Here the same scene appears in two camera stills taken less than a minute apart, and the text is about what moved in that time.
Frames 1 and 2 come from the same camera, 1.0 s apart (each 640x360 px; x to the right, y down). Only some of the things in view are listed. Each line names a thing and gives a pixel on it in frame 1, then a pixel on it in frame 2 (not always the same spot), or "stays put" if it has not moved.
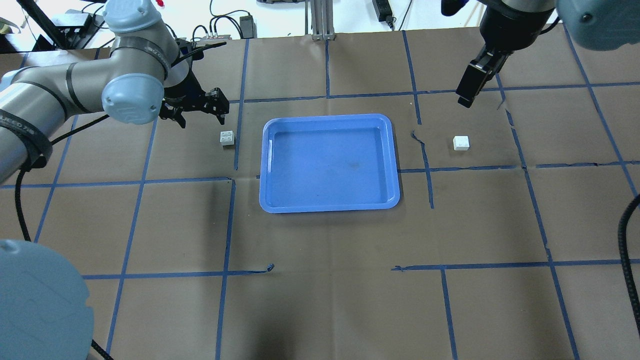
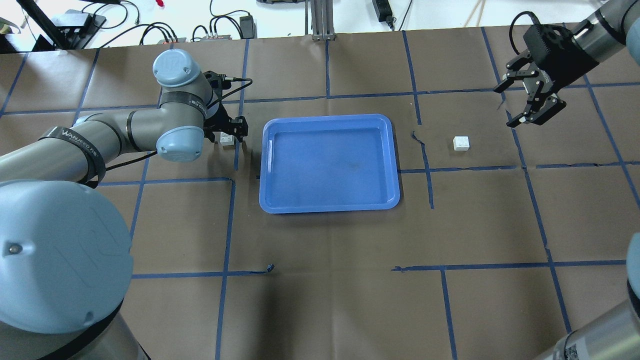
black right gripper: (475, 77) to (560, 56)
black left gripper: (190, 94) to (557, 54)
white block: (227, 138) stays put
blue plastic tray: (327, 163) stays put
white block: (461, 143) stays put
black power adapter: (384, 12) stays put
